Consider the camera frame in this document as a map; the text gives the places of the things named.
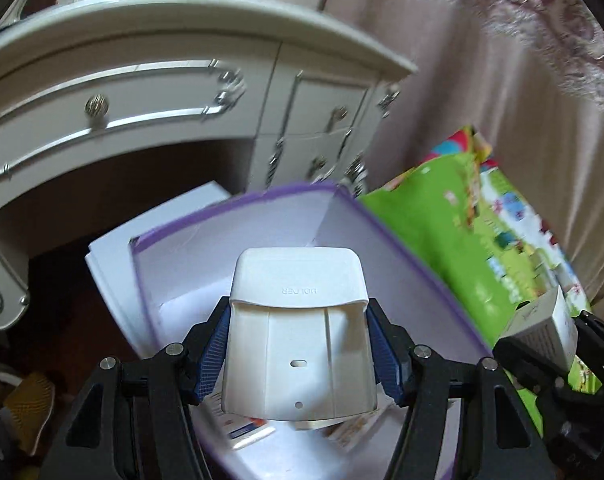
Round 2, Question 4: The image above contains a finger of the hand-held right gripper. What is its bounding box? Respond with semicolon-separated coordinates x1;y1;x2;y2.
574;310;604;378
494;337;567;397

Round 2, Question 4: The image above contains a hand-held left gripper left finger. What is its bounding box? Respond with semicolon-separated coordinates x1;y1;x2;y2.
39;296;233;480

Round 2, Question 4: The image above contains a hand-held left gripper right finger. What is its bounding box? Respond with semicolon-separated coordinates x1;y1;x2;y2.
366;297;552;480

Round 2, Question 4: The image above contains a small white box script print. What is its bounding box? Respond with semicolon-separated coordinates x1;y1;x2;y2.
502;286;580;371

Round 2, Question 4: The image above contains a white plastic holder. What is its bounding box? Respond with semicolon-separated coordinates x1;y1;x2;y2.
222;246;380;422

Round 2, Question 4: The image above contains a purple rimmed storage box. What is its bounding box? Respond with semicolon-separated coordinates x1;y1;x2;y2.
129;182;495;480

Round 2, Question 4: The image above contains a white box lid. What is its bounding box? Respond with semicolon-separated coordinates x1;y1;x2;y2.
85;180;233;361

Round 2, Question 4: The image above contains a cartoon printed blanket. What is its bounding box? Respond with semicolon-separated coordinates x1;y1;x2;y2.
359;127;604;393

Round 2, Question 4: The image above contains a yellow mesh slipper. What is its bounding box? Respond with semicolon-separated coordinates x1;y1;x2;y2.
2;372;58;456

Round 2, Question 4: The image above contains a beige velvet sofa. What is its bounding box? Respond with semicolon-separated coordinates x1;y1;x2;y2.
327;0;604;313

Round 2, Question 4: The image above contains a white dresser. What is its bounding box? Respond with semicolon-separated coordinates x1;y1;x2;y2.
0;0;417;332

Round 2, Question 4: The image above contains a pink lace cloth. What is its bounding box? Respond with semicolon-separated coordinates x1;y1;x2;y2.
342;0;604;128

